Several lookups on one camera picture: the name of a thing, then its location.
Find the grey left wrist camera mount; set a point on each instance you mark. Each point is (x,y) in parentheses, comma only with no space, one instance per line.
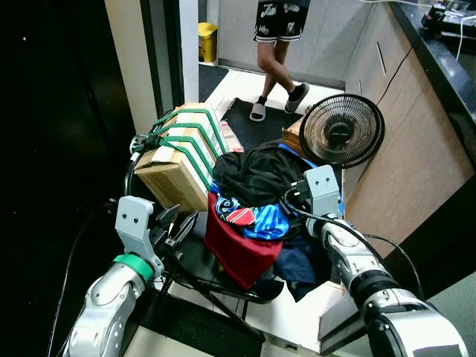
(135,223)

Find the wooden cabinet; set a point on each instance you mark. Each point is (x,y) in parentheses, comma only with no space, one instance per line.
(405,149)

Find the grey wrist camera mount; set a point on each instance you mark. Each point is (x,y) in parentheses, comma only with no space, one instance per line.
(323,190)
(135,223)

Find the red garment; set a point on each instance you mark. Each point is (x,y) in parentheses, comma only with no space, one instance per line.
(238,253)

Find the small brown cardboard box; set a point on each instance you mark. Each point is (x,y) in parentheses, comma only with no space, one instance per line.
(292,137)

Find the navy blue garment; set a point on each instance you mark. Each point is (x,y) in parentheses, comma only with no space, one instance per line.
(301,260)

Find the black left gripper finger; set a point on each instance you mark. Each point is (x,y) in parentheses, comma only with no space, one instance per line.
(168,216)
(186,227)

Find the black round table fan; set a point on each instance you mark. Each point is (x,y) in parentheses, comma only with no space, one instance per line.
(342,132)

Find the person in black shorts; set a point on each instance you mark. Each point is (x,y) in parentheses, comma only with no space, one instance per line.
(279,22)

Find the yellow plastic container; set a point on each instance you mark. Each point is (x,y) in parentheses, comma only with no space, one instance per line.
(207,43)

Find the black metal chair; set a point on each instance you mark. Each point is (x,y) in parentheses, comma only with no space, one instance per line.
(193,264)

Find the black floor mat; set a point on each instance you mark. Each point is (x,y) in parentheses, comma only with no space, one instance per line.
(256,130)

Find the black stone countertop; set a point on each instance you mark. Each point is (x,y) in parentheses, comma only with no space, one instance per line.
(450,74)

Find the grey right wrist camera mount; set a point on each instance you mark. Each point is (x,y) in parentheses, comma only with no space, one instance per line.
(323,190)

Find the pink printed packet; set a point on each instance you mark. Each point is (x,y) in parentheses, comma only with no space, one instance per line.
(230,135)

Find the black countertop device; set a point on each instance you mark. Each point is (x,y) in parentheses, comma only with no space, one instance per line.
(446,18)

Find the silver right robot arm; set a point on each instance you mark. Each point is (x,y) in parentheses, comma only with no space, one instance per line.
(387,297)

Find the black garment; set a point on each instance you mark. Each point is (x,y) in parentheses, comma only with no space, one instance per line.
(256,175)

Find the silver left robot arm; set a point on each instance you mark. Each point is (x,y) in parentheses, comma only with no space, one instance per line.
(108,301)

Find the white box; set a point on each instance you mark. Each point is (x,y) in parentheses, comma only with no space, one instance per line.
(297,316)

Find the blue striped garment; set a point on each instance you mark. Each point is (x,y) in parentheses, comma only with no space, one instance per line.
(268,223)

